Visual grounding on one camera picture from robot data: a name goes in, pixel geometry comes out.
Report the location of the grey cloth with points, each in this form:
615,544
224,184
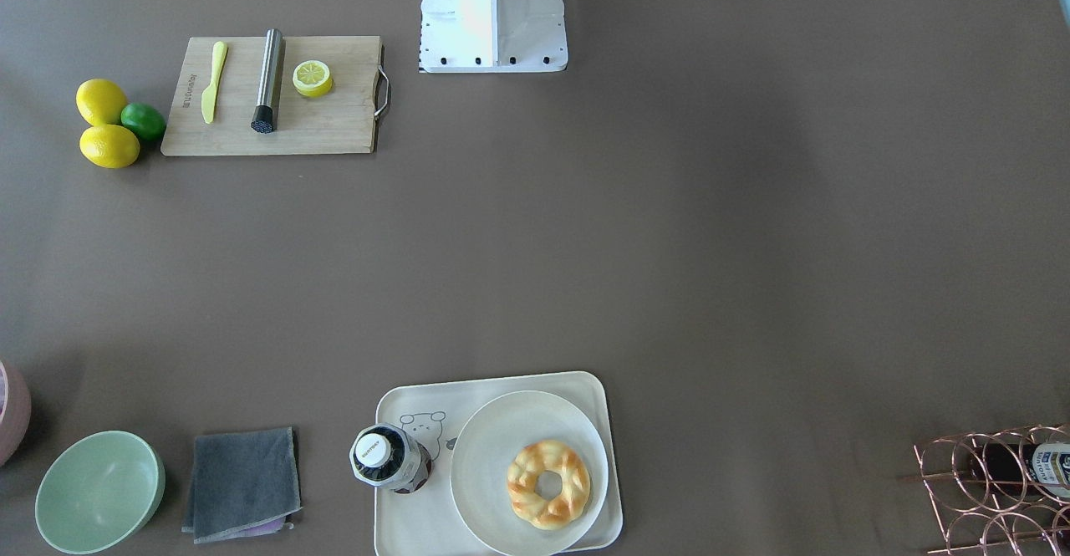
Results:
242,485

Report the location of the white serving tray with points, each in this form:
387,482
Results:
426,522

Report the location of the white plate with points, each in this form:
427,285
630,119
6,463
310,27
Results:
486,446

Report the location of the copper wire bottle rack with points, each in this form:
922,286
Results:
972,518

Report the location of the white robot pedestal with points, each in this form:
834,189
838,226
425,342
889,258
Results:
492,36

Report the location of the yellow plastic knife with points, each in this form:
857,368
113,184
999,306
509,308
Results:
208,104

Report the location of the dark sauce bottle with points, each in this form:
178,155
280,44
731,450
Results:
386,457

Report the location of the bottle in rack rear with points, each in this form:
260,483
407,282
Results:
1025,469

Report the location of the pink bowl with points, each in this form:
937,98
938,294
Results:
17,408

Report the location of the green lime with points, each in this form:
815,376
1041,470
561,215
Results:
146,122

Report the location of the yellow lemon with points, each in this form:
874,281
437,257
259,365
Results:
110,146
100,102

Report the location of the half lemon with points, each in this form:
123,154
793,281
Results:
312,78

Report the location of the braided donut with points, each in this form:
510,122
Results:
548,484

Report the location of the green bowl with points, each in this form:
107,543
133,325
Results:
101,490

